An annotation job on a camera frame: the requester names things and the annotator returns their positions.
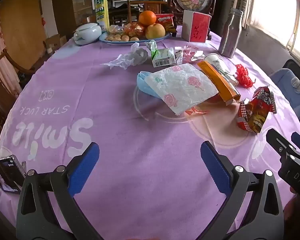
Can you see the white ceramic lidded pot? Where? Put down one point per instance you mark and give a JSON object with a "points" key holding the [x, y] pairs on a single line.
{"points": [[87, 33]]}

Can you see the white paper cup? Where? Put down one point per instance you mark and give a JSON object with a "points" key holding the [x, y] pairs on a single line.
{"points": [[218, 63]]}

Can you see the carved wooden chair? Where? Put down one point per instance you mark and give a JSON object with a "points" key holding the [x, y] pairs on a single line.
{"points": [[136, 8]]}

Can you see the black smartphone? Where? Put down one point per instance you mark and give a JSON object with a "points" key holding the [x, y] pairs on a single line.
{"points": [[6, 173]]}

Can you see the row of small pastries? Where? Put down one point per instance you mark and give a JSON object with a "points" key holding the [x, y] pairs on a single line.
{"points": [[121, 38]]}

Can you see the red snack packet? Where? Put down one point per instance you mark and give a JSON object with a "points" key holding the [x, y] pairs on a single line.
{"points": [[166, 20]]}

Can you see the purple printed tablecloth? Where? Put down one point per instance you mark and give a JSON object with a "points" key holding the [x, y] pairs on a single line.
{"points": [[120, 105]]}

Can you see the yellow green spray can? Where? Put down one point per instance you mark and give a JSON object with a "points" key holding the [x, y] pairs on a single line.
{"points": [[101, 7]]}

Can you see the floral paper napkin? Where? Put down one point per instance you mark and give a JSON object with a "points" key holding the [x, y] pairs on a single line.
{"points": [[182, 85]]}

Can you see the curved wooden chair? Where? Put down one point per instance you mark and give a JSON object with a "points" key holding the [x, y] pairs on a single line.
{"points": [[5, 62]]}

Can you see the orange cardboard box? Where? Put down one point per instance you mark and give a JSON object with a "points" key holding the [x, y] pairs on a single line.
{"points": [[217, 80]]}

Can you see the orange fruit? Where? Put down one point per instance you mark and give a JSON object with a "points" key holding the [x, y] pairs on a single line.
{"points": [[147, 18]]}

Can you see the steel bottle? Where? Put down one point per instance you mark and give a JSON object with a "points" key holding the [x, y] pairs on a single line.
{"points": [[230, 35]]}

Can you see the crumpled clear plastic bag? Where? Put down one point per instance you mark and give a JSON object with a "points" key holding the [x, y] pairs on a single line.
{"points": [[132, 57]]}

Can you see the green white crumpled wrapper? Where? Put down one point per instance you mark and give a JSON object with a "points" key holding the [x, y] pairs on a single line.
{"points": [[151, 46]]}

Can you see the pink candy wrappers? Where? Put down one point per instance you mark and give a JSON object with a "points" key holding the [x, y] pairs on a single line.
{"points": [[192, 55]]}

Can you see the blue face mask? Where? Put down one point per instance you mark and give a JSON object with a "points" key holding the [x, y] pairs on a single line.
{"points": [[143, 83]]}

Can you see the yellow pear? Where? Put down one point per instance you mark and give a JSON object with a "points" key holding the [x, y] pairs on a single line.
{"points": [[155, 31]]}

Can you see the red mesh net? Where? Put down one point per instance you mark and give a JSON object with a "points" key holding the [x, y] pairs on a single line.
{"points": [[243, 76]]}

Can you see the blue fruit plate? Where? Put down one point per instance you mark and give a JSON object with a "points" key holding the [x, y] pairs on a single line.
{"points": [[162, 39]]}

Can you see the red and white box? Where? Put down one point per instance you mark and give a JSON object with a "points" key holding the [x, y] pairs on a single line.
{"points": [[200, 27]]}

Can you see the blue cushioned chair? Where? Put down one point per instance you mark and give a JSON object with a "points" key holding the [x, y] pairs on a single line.
{"points": [[288, 87]]}

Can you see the person's right hand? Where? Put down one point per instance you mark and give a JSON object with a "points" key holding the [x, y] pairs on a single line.
{"points": [[296, 212]]}

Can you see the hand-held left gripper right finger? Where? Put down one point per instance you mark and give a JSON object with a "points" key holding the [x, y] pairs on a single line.
{"points": [[212, 167]]}

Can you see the wooden cabinet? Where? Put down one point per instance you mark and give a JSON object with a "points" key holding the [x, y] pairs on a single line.
{"points": [[20, 30]]}

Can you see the small red wrapper scrap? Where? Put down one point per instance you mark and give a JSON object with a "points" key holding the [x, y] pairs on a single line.
{"points": [[195, 111]]}

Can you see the torn red snack wrapper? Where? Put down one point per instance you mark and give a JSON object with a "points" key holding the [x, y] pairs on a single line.
{"points": [[256, 110]]}

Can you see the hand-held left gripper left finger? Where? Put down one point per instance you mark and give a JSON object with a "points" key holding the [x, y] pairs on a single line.
{"points": [[87, 165]]}

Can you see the orange wrapped snack bag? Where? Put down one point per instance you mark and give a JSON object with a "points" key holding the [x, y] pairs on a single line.
{"points": [[134, 29]]}

